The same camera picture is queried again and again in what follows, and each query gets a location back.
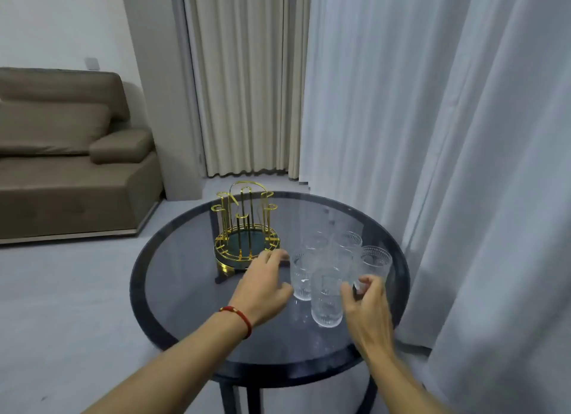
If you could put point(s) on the person's right hand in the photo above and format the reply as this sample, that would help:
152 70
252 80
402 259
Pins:
370 315

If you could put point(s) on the brown sofa cushion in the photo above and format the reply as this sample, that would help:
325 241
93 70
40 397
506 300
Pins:
49 128

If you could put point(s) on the clear ribbed glass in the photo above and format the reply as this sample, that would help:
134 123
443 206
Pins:
377 262
344 262
316 242
350 239
301 280
327 302

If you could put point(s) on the person's left hand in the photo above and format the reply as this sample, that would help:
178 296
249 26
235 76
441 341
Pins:
258 293

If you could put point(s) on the white sheer curtain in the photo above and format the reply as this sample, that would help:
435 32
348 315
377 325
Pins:
446 115

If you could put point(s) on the person's right forearm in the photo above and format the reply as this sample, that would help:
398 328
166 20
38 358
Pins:
401 387

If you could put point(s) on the round dark glass table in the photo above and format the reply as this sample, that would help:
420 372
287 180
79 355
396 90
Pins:
200 293

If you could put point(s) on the person's left forearm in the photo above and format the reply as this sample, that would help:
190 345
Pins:
178 373

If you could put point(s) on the beige curtain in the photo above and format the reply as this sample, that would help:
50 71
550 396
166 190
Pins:
245 70

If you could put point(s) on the brown sofa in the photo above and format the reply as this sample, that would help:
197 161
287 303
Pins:
67 195

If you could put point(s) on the white wall switch plate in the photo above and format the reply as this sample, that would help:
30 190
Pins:
92 64

